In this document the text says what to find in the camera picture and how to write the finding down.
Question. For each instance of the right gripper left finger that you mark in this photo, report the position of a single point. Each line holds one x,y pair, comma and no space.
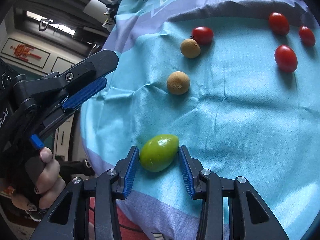
68,217

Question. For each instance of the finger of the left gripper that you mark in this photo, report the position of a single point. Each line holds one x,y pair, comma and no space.
63,110
42,94

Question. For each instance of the green plum fruit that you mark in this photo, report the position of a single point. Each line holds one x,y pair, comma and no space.
159,152

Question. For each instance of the red cherry tomato with stem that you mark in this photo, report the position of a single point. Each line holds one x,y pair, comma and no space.
202,35

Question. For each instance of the red tomato front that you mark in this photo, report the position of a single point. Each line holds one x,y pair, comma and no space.
285,58

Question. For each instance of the left hand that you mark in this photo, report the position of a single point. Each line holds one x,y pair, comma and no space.
43,171

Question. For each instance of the lower tan longan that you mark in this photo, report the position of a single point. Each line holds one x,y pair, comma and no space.
178,83

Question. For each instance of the tan longan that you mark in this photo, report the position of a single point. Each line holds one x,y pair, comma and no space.
178,83
190,48

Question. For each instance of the upper tan longan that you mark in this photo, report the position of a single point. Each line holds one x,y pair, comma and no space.
190,48

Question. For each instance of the striped blue tablecloth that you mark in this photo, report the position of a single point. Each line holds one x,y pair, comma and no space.
242,115

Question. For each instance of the red tomato back middle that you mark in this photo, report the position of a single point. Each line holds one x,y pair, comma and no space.
278,23

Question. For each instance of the red tomato back right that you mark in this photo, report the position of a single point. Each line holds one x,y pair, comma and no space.
307,36

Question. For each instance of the red wall decoration frame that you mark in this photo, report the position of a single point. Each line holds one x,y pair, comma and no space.
25,53

